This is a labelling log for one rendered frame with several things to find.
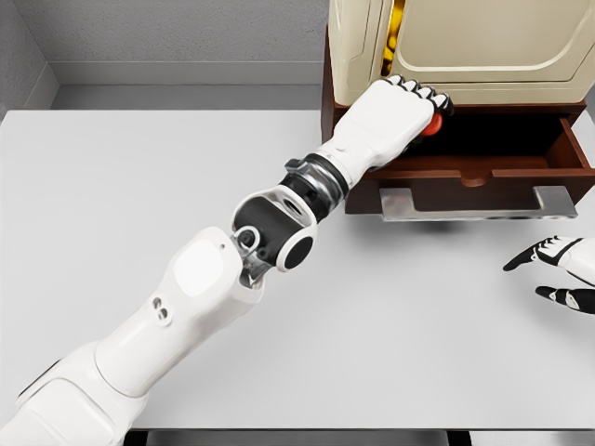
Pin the brown wooden drawer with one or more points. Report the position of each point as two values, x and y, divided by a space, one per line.
418 179

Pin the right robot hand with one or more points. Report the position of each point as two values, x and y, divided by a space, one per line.
576 260

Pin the cream box door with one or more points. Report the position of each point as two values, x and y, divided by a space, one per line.
488 46

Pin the cream box with gold interior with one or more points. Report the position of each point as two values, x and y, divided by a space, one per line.
347 46

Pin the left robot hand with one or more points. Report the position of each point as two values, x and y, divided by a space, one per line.
386 118

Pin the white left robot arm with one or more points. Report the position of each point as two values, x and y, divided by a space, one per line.
200 297

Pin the red round switch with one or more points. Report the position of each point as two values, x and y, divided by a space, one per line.
435 125

